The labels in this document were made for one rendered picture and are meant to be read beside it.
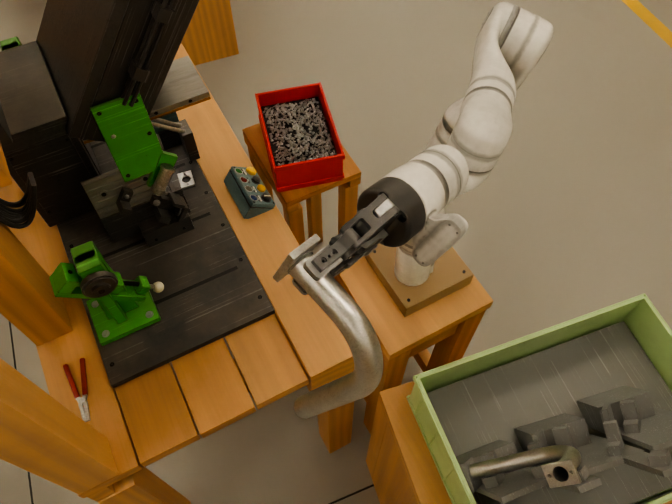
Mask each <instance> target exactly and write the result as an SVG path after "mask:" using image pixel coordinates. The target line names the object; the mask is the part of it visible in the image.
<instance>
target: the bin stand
mask: <svg viewBox="0 0 672 504"><path fill-rule="evenodd" d="M242 131H243V136H244V141H245V143H246V145H247V146H248V152H249V157H250V161H251V163H252V165H253V166H254V168H255V170H256V172H257V173H258V175H259V177H260V178H261V180H262V182H263V184H264V185H265V187H266V189H267V190H268V192H269V194H270V195H271V197H272V199H273V201H274V198H273V192H272V189H273V190H274V192H275V194H276V195H277V197H278V199H279V201H280V202H281V204H282V206H283V213H284V220H285V221H286V223H287V225H288V226H289V228H290V230H291V231H292V233H293V235H294V237H295V238H296V240H297V242H298V243H299V245H301V244H302V243H304V242H305V232H304V220H303V208H302V205H301V204H300V202H301V201H303V200H306V207H307V221H308V234H309V238H310V237H312V236H313V235H314V234H317V235H318V236H319V237H320V241H319V242H318V244H319V243H321V242H323V229H322V201H321V193H323V192H325V191H327V190H330V189H332V188H334V187H337V186H338V234H339V230H340V229H341V227H342V226H343V225H344V224H345V223H347V222H348V221H349V220H351V219H352V218H353V217H354V216H355V215H356V214H357V200H358V184H360V183H361V171H360V169H359V168H358V166H357V165H356V164H355V162H354V161H353V159H352V158H351V157H350V155H349V154H348V152H347V151H346V149H345V148H344V147H343V145H342V144H341V145H342V148H343V151H344V154H345V160H344V159H343V173H344V176H345V178H343V180H341V181H335V182H330V183H325V184H320V185H315V186H310V187H305V188H300V189H295V190H290V191H285V192H278V191H276V187H275V182H274V178H273V174H272V170H271V166H270V162H269V158H268V154H267V150H266V146H265V142H264V138H263V133H262V129H261V125H260V123H258V124H255V125H252V126H250V127H247V128H244V129H242Z"/></svg>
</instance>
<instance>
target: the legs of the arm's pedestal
mask: <svg viewBox="0 0 672 504"><path fill-rule="evenodd" d="M485 311H486V310H485ZM485 311H483V312H481V313H479V314H477V315H475V316H473V317H471V318H469V319H468V320H466V321H464V322H462V323H460V324H458V325H456V326H454V327H452V328H451V329H449V330H447V331H445V332H443V333H441V334H439V335H437V336H435V337H434V338H432V339H430V340H428V341H426V342H424V343H422V344H420V345H418V346H416V347H415V348H413V349H411V350H409V351H407V352H405V353H403V354H401V355H399V356H398V357H396V358H394V359H392V360H390V361H389V360H388V359H387V357H386V356H385V354H384V353H383V351H382V355H383V374H382V378H381V380H380V383H379V385H378V386H377V388H376V389H375V390H374V391H373V392H372V393H371V394H370V395H368V396H366V397H364V400H365V401H366V409H365V416H364V424H365V426H366V428H367V429H368V431H369V433H370V435H371V432H372V427H373V422H374V417H375V412H376V406H377V401H378V397H379V392H380V391H383V390H386V389H390V388H393V387H396V386H399V385H401V383H402V380H403V376H404V373H405V369H406V366H407V362H408V359H409V358H410V357H412V356H413V357H414V358H415V360H416V362H417V363H418V365H419V366H420V368H421V369H422V371H423V372H426V371H428V370H431V369H434V368H437V367H440V366H442V365H445V364H448V363H451V362H454V361H456V360H459V359H462V357H463V355H464V353H465V351H466V349H467V347H468V345H469V343H470V341H471V339H472V337H473V335H474V333H475V331H476V329H477V327H478V325H479V323H480V321H481V319H482V317H483V315H484V313H485ZM434 344H435V346H434V349H433V351H432V354H430V353H429V351H428V349H427V348H429V347H430V346H432V345H434Z"/></svg>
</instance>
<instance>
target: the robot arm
mask: <svg viewBox="0 0 672 504"><path fill-rule="evenodd" d="M552 36H553V26H552V24H551V23H550V22H549V21H547V20H545V19H544V18H542V17H540V16H538V15H536V14H533V13H531V12H529V11H527V10H525V9H523V8H521V7H519V6H517V5H515V4H512V3H509V2H499V3H497V4H496V5H495V6H494V7H493V8H492V9H491V10H490V11H489V12H488V15H487V17H486V18H485V20H484V21H483V23H482V26H481V28H480V30H479V33H478V34H477V38H476V42H475V46H474V54H473V62H472V74H471V80H470V83H469V86H468V89H467V92H466V94H465V96H464V97H462V98H460V99H458V100H456V101H455V102H454V103H452V104H451V105H450V106H449V107H448V108H447V110H446V111H445V113H444V115H443V117H442V118H441V120H440V122H439V124H438V126H437V128H436V130H435V132H434V134H433V136H432V138H431V139H430V141H429V143H428V144H427V146H426V148H425V150H424V151H423V152H421V153H420V154H418V155H417V156H415V157H414V158H413V159H411V160H410V161H409V162H407V163H406V164H404V165H401V166H399V167H397V168H396V169H394V170H392V171H391V172H390V173H388V174H387V175H385V176H384V177H383V178H381V179H380V180H378V181H377V182H376V183H374V184H373V185H371V186H370V187H369V188H367V189H366V190H364V191H363V192H362V193H361V195H360V196H359V198H358V202H357V214H356V215H355V216H354V217H353V218H352V219H351V220H349V221H348V222H347V223H345V224H344V225H343V226H342V227H341V229H340V230H339V234H338V235H336V236H335V237H334V236H333V237H332V238H331V239H330V240H331V241H330V242H329V244H328V245H327V246H325V247H324V248H323V249H321V250H320V251H319V252H317V253H316V254H315V255H313V256H312V257H311V258H309V259H308V260H307V261H306V262H305V263H304V265H303V268H304V269H305V271H306V272H307V273H308V274H309V275H310V276H311V277H312V278H313V279H314V280H316V281H319V280H320V279H321V278H323V277H324V276H325V275H326V274H328V273H330V274H331V275H332V276H333V277H335V276H337V275H338V274H340V273H341V272H343V271H344V270H345V269H348V268H350V267H351V266H352V265H354V264H355V263H356V262H357V261H358V260H359V259H361V258H362V257H363V256H368V255H369V254H370V253H371V252H372V251H374V250H375V249H376V248H377V247H378V245H377V244H382V245H384V246H388V247H396V257H395V268H394V272H395V276H396V278H397V279H398V280H399V281H400V282H401V283H403V284H405V285H408V286H418V285H421V284H423V283H424V282H425V281H426V280H427V279H428V277H429V275H430V273H432V272H433V268H434V263H435V261H436V260H437V259H438V258H439V257H441V256H442V255H443V254H444V253H445V252H446V251H447V250H449V249H450V248H451V247H452V246H453V245H454V244H455V243H456V242H457V241H458V240H459V239H461V238H462V237H463V236H464V234H465V233H466V232H467V230H468V223H467V221H466V220H465V219H464V218H463V217H462V216H460V215H459V214H455V213H451V214H445V208H444V207H445V206H447V205H448V204H449V203H450V202H451V201H452V200H454V199H455V198H456V197H457V196H458V195H461V194H463V193H466V192H468V191H470V190H473V189H474V188H476V187H478V186H479V185H480V184H481V183H482V182H483V181H484V180H485V179H486V178H487V177H488V176H489V174H490V173H491V171H492V169H493V168H494V166H495V164H496V162H497V161H498V159H499V157H500V155H501V154H502V152H503V151H504V149H505V147H506V145H507V143H508V141H509V139H510V136H511V133H512V128H513V123H512V116H511V114H512V110H513V106H514V103H515V99H516V91H517V89H518V88H519V87H520V85H521V84H522V83H523V81H524V80H525V79H526V78H527V76H528V75H529V74H530V72H531V71H532V70H533V68H534V67H535V65H536V64H537V63H538V62H539V61H540V58H541V57H542V55H543V54H544V52H546V50H547V47H548V45H549V43H550V41H551V38H552ZM353 256H354V257H353Z"/></svg>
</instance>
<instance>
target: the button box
mask: <svg viewBox="0 0 672 504"><path fill-rule="evenodd" d="M237 168H238V169H240V170H241V171H242V173H238V172H236V169H237ZM246 169H247V167H237V166H232V167H231V168H230V169H229V172H228V174H227V175H226V177H225V179H224V183H225V185H226V187H227V189H228V190H229V192H230V194H231V196H232V198H233V200H234V202H235V203H236V205H237V207H238V209H239V211H240V213H241V214H242V216H243V218H244V219H250V218H253V217H255V216H257V215H260V214H262V213H265V212H267V211H269V210H272V209H274V207H275V205H276V204H275V202H274V201H273V199H272V197H271V200H270V201H265V200H264V199H263V198H262V195H263V194H264V193H267V194H269V192H268V190H267V189H266V190H265V191H264V192H261V191H259V190H258V189H257V186H258V185H260V184H261V185H263V186H265V185H264V184H263V182H262V180H261V178H260V177H259V175H258V173H257V172H256V174H255V175H251V174H249V173H248V172H247V171H246ZM253 176H258V177H259V178H260V183H255V182H254V181H253V180H252V177H253ZM241 177H244V178H246V179H247V182H243V181H242V180H241V179H240V178H241ZM246 186H249V187H251V188H252V191H248V190H247V189H246V188H245V187H246ZM251 195H254V196H256V197H257V200H253V199H252V198H251ZM269 195H270V194H269Z"/></svg>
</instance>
